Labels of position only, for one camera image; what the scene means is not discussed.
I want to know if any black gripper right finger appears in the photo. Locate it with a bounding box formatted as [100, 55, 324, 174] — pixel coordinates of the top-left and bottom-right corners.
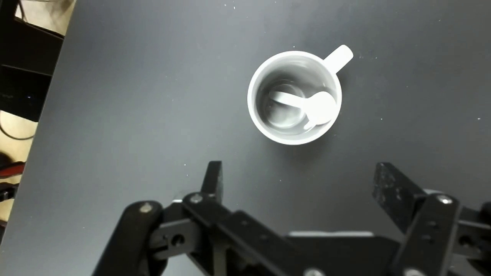
[373, 160, 491, 276]

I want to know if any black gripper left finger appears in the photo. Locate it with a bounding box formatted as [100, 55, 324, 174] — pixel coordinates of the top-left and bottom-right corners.
[91, 159, 289, 276]

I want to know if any white plastic spoon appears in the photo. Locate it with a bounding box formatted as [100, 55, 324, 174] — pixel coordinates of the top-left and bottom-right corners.
[269, 90, 339, 131]

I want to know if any white ceramic mug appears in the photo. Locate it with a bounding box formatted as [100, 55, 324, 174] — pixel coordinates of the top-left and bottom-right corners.
[246, 42, 356, 147]

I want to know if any black side cabinet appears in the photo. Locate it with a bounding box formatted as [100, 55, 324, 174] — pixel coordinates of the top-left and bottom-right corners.
[0, 0, 66, 122]

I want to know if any thin black floor cable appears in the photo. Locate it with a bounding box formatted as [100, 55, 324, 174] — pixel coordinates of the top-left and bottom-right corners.
[0, 121, 39, 142]

